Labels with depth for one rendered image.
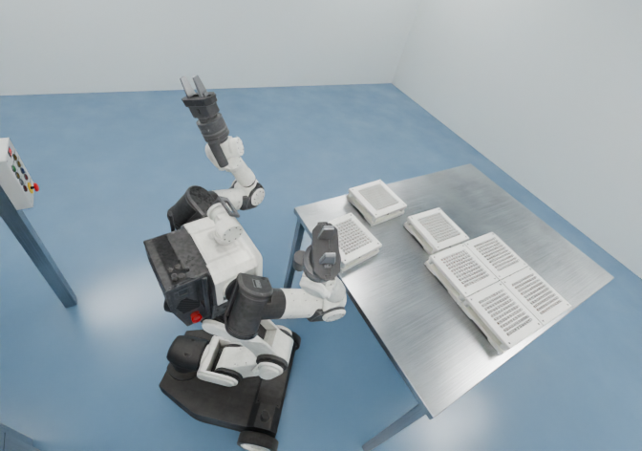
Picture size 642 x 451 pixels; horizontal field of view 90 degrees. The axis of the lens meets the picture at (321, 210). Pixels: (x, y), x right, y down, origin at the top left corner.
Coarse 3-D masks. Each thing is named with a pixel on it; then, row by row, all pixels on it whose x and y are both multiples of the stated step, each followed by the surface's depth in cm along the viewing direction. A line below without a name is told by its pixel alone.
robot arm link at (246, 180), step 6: (246, 168) 126; (234, 174) 124; (240, 174) 124; (246, 174) 126; (252, 174) 130; (240, 180) 127; (246, 180) 128; (252, 180) 130; (234, 186) 135; (240, 186) 134; (246, 186) 132; (252, 186) 132; (258, 186) 132; (246, 192) 132; (252, 192) 131
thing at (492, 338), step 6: (462, 306) 146; (468, 312) 144; (474, 312) 144; (474, 318) 142; (480, 318) 143; (480, 324) 141; (486, 330) 139; (492, 336) 137; (492, 342) 137; (498, 342) 136; (498, 348) 135; (510, 348) 136
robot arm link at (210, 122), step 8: (208, 96) 101; (184, 104) 103; (192, 104) 102; (200, 104) 100; (208, 104) 100; (216, 104) 104; (192, 112) 104; (200, 112) 103; (208, 112) 102; (216, 112) 104; (200, 120) 106; (208, 120) 104; (216, 120) 105; (224, 120) 108; (200, 128) 106; (208, 128) 105; (216, 128) 106; (224, 128) 108; (208, 136) 107
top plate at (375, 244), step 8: (344, 216) 166; (352, 216) 167; (360, 224) 164; (360, 232) 160; (368, 232) 161; (344, 240) 154; (352, 240) 155; (360, 240) 156; (368, 240) 157; (376, 240) 158; (360, 248) 152; (368, 248) 153; (376, 248) 156; (344, 256) 147; (352, 256) 148; (360, 256) 150; (344, 264) 144
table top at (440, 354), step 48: (432, 192) 208; (480, 192) 219; (384, 240) 169; (528, 240) 192; (384, 288) 148; (432, 288) 153; (576, 288) 171; (384, 336) 131; (432, 336) 135; (480, 336) 139; (528, 336) 144; (432, 384) 121
